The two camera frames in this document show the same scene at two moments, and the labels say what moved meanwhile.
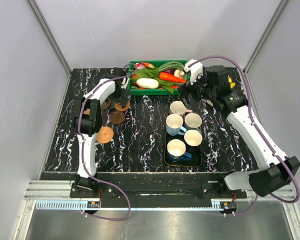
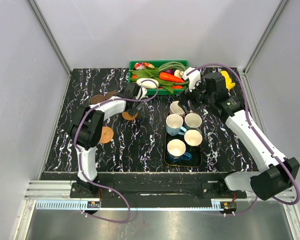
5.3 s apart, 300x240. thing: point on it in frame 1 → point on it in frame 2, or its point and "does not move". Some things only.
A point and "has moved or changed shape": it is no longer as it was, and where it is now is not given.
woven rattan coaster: [104, 134] does not move
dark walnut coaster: [117, 117] has moved or changed shape
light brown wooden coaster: [119, 107] has moved or changed shape
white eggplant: [147, 83] does not move
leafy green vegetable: [150, 73] does not move
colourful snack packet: [141, 65] does not move
